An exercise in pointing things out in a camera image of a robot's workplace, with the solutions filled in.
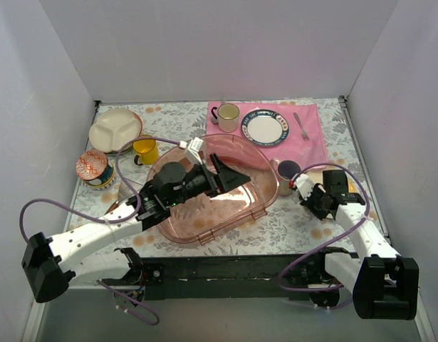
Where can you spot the yellow mug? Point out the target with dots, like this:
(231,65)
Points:
(146,151)

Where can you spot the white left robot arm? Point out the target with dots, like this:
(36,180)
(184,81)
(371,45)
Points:
(51,263)

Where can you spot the orange patterned bowl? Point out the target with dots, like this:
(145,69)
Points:
(90,157)

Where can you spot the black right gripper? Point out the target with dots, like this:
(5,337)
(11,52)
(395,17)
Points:
(312,201)

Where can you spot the pink mug purple inside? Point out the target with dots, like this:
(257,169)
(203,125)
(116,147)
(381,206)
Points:
(285,170)

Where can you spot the wooden handled spatula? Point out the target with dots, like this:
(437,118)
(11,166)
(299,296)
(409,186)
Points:
(124,192)

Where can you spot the cream divided plate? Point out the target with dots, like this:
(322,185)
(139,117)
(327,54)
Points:
(113,129)

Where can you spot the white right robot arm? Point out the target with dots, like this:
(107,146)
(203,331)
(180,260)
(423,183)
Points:
(368,256)

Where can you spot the silver fork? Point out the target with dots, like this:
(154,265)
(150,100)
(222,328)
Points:
(304,134)

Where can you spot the pink transparent plastic bin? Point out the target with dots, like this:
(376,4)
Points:
(202,219)

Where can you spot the cream enamel mug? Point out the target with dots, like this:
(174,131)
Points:
(228,117)

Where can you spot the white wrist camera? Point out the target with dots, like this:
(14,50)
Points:
(303,184)
(192,150)

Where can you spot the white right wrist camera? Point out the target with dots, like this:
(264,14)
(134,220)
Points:
(303,184)

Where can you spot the floral tablecloth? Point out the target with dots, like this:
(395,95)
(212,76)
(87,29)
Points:
(288,228)

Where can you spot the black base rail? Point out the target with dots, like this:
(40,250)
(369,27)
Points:
(234,276)

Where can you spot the blue rimmed white plate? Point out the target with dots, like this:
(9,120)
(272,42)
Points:
(264,128)

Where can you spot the cream yellow floral plate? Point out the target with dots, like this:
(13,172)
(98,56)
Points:
(317,177)

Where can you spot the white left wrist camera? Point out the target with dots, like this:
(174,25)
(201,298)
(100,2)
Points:
(192,150)

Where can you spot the pink satin cloth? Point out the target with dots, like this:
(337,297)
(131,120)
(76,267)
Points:
(295,148)

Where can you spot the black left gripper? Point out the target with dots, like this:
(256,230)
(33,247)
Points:
(211,175)

